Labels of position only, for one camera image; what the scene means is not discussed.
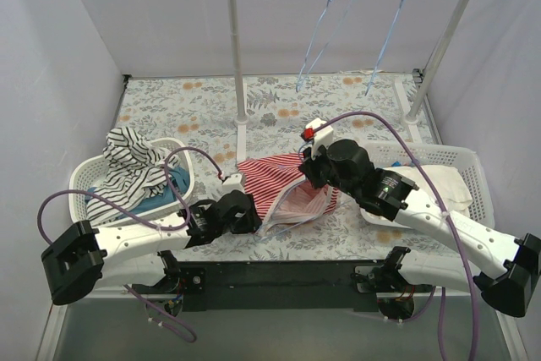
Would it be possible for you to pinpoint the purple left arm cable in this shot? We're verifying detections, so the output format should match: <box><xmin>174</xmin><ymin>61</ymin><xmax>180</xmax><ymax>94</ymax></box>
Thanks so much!
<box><xmin>36</xmin><ymin>147</ymin><xmax>225</xmax><ymax>248</ymax></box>

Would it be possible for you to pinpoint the black white striped shirt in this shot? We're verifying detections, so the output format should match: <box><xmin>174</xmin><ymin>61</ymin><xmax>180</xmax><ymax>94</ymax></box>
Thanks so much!
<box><xmin>86</xmin><ymin>127</ymin><xmax>170</xmax><ymax>225</ymax></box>

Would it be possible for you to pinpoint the blue garment in basket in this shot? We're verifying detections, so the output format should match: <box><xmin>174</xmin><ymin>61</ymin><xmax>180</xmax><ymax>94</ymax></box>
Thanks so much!
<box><xmin>85</xmin><ymin>168</ymin><xmax>176</xmax><ymax>223</ymax></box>

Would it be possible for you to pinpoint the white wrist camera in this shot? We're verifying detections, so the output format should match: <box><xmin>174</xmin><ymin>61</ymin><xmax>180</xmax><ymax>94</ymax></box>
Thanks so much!
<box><xmin>301</xmin><ymin>118</ymin><xmax>333</xmax><ymax>160</ymax></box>
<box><xmin>221</xmin><ymin>172</ymin><xmax>245</xmax><ymax>197</ymax></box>

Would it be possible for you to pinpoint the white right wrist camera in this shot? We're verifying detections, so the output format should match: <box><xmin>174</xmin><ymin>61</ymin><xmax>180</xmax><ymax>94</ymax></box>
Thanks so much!
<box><xmin>301</xmin><ymin>118</ymin><xmax>333</xmax><ymax>160</ymax></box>

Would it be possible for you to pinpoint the white left laundry basket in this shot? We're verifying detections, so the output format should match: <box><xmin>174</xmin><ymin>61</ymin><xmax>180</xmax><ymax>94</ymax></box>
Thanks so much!
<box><xmin>68</xmin><ymin>137</ymin><xmax>195</xmax><ymax>222</ymax></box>

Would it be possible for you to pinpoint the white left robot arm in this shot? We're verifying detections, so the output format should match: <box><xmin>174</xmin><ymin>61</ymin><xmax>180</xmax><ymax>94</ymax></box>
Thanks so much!
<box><xmin>41</xmin><ymin>190</ymin><xmax>262</xmax><ymax>305</ymax></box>

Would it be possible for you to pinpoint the white right laundry basket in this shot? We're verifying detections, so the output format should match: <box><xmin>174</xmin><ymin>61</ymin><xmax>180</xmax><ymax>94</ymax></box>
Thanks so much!
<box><xmin>363</xmin><ymin>141</ymin><xmax>495</xmax><ymax>228</ymax></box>

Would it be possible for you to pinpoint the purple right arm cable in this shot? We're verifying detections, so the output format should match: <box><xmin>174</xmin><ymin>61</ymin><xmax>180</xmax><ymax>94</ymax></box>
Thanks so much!
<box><xmin>316</xmin><ymin>111</ymin><xmax>478</xmax><ymax>361</ymax></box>

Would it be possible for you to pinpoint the red white striped tank top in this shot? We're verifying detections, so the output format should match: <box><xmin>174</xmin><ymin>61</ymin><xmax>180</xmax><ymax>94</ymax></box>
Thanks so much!
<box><xmin>236</xmin><ymin>151</ymin><xmax>342</xmax><ymax>238</ymax></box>

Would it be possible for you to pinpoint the white folded cloth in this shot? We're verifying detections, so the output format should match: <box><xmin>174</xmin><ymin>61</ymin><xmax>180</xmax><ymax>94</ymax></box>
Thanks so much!
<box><xmin>387</xmin><ymin>165</ymin><xmax>473</xmax><ymax>217</ymax></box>

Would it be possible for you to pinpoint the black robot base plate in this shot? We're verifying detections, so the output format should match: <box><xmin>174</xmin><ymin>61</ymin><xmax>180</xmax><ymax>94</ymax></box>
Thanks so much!
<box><xmin>132</xmin><ymin>259</ymin><xmax>431</xmax><ymax>320</ymax></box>

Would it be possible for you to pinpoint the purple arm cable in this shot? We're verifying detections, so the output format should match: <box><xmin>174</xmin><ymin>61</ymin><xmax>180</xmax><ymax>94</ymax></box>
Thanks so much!
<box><xmin>316</xmin><ymin>111</ymin><xmax>478</xmax><ymax>361</ymax></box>
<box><xmin>36</xmin><ymin>147</ymin><xmax>225</xmax><ymax>248</ymax></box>

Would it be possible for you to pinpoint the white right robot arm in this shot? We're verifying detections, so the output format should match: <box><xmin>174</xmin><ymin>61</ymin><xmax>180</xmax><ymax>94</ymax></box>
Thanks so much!
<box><xmin>299</xmin><ymin>139</ymin><xmax>540</xmax><ymax>318</ymax></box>

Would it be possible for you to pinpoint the white laundry basket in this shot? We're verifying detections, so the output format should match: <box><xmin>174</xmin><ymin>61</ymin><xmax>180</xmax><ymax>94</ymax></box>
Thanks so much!
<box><xmin>363</xmin><ymin>141</ymin><xmax>495</xmax><ymax>228</ymax></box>
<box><xmin>68</xmin><ymin>137</ymin><xmax>195</xmax><ymax>222</ymax></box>

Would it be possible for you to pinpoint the floral tablecloth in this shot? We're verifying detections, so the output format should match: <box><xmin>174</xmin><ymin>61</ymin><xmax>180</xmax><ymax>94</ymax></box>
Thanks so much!
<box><xmin>113</xmin><ymin>73</ymin><xmax>445</xmax><ymax>261</ymax></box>

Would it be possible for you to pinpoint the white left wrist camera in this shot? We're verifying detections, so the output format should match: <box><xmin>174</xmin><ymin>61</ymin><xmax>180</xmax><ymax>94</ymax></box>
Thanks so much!
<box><xmin>221</xmin><ymin>172</ymin><xmax>245</xmax><ymax>197</ymax></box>

